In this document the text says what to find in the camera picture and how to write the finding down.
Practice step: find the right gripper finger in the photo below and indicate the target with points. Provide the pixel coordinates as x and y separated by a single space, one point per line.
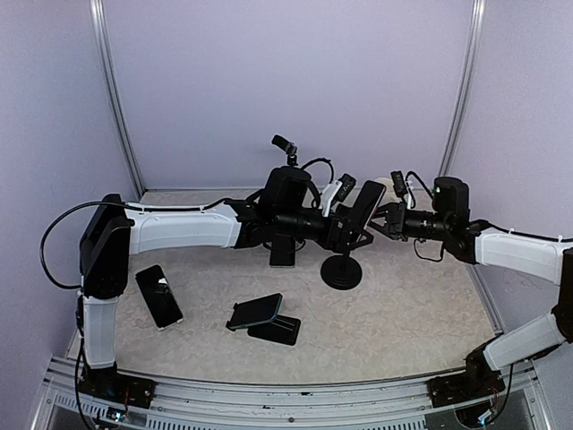
381 211
379 228

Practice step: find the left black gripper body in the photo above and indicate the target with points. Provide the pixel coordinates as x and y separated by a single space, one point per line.
337 244

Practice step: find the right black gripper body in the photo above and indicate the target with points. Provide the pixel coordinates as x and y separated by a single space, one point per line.
398 226

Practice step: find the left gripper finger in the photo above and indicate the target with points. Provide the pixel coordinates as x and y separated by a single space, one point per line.
360 238
354 214

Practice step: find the purple edged black smartphone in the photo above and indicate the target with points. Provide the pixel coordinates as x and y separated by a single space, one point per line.
369 198

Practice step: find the silver edged black smartphone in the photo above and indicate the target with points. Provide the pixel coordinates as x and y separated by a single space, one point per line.
282 252

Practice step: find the black round-base phone stand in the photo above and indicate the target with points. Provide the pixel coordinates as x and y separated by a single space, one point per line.
288 147

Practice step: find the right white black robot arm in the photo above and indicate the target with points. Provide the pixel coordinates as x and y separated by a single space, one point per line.
481 242

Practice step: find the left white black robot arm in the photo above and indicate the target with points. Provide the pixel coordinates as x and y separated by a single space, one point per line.
288 211

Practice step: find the black folding phone stand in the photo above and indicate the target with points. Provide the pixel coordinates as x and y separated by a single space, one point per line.
283 330

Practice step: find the black smartphone on white stand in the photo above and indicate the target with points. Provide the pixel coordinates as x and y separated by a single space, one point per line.
158 297

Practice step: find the white ceramic mug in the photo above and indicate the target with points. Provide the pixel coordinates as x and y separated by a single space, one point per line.
389 195

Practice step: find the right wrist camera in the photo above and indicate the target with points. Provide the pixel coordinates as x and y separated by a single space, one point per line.
400 187

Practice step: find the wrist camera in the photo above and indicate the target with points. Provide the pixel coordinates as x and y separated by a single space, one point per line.
400 187
336 191

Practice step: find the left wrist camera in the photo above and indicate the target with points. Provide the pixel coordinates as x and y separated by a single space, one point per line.
336 191

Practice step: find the aluminium front rail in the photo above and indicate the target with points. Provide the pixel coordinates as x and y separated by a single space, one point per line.
179 403

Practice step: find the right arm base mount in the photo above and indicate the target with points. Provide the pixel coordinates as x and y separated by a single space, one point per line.
478 380

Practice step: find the right aluminium corner post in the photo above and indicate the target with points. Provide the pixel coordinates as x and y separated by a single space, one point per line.
464 87

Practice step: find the aluminium corner post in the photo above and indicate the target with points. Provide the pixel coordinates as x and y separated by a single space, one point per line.
464 87
99 23

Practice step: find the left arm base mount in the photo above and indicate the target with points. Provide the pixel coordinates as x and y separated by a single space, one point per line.
109 384

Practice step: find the left aluminium corner post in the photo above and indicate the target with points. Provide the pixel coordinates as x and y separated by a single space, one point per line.
99 23

